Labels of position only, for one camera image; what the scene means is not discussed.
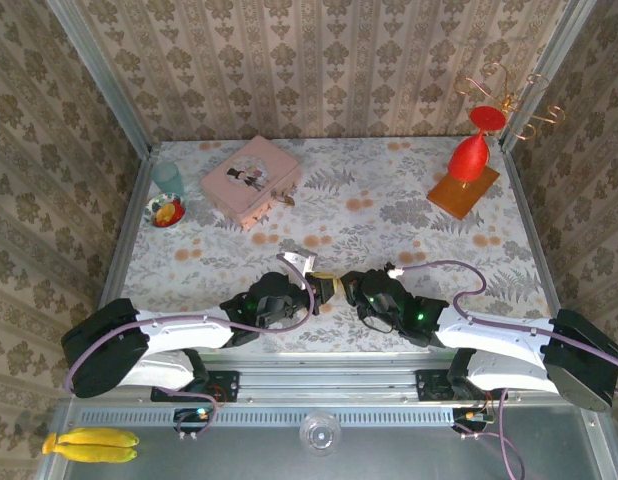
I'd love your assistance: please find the teal textured plastic cup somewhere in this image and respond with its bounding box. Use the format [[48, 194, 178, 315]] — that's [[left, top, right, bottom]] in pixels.
[[152, 160, 185, 198]]

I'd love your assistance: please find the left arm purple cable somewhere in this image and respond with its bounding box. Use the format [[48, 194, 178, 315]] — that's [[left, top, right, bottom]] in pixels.
[[62, 253, 315, 441]]

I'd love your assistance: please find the aluminium frame post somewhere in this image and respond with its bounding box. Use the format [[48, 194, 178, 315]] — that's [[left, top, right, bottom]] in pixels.
[[498, 0, 598, 154], [44, 0, 154, 158]]

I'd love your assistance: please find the grey metal tray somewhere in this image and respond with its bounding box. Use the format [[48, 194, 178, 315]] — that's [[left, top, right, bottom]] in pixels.
[[36, 399, 618, 480]]

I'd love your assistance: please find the red plastic wine glass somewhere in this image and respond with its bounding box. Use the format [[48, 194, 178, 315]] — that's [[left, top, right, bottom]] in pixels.
[[447, 105, 508, 184]]

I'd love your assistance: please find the clear drinking glass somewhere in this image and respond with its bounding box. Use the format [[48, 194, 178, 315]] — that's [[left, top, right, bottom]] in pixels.
[[298, 409, 343, 457]]

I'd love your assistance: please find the red yellow snack packet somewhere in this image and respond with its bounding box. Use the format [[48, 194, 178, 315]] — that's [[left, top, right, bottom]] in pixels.
[[154, 199, 185, 227]]

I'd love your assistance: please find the aluminium table side rail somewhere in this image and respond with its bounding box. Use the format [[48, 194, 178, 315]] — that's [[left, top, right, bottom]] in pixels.
[[99, 148, 158, 314], [502, 148, 563, 314]]

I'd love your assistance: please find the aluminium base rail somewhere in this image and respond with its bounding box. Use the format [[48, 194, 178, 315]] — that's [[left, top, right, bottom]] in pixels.
[[198, 355, 460, 402]]

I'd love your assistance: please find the yellow banana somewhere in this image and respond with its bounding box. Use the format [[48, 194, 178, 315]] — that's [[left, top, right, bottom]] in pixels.
[[41, 433, 139, 464], [56, 427, 141, 448]]

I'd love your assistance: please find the pink tin box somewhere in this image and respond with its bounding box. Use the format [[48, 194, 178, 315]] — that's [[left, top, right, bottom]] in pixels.
[[199, 135, 303, 232]]

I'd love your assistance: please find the small circuit board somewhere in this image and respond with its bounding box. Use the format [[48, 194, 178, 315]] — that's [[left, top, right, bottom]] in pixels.
[[453, 407, 496, 432], [173, 407, 215, 434]]

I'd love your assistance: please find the wooden base wire glass rack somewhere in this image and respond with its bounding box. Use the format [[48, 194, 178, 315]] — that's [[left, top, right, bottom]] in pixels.
[[427, 62, 567, 220]]

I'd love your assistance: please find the leaf print bowl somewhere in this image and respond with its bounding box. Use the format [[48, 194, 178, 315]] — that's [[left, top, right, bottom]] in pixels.
[[143, 193, 187, 229]]

